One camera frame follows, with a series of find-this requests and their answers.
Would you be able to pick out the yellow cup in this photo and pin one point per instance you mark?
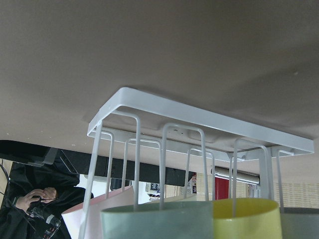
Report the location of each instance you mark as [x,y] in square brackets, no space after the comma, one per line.
[255,218]

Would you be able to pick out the pink cup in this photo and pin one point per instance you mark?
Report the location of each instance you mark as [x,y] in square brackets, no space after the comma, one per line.
[72,216]

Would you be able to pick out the cream white cup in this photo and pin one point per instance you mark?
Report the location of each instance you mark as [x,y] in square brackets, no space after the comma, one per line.
[189,197]

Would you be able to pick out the green cup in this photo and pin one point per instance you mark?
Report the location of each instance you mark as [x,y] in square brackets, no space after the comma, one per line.
[177,220]

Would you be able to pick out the white wire cup rack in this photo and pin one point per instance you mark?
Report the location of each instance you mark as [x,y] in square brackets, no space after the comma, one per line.
[195,119]

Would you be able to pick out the grey cup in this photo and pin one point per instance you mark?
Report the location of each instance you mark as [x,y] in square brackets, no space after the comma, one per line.
[300,223]

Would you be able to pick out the seated person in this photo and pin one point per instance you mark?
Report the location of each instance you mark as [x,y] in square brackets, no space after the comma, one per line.
[36,198]

